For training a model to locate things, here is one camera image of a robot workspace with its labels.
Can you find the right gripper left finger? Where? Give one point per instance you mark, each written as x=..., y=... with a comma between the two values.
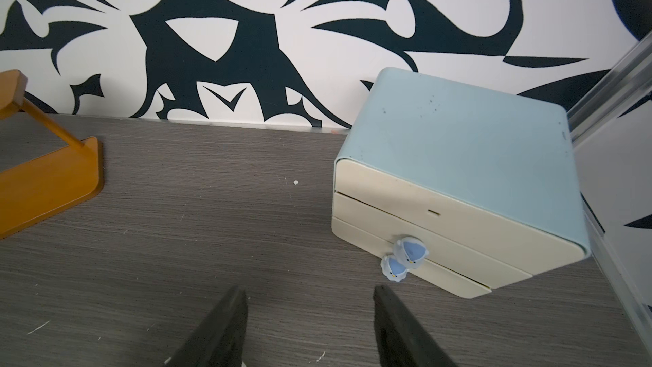
x=219, y=338

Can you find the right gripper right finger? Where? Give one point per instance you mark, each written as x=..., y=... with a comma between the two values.
x=401, y=340

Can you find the blue cream drawer box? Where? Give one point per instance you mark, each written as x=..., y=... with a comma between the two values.
x=467, y=188

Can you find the orange two-tier shelf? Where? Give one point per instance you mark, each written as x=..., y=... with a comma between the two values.
x=45, y=186

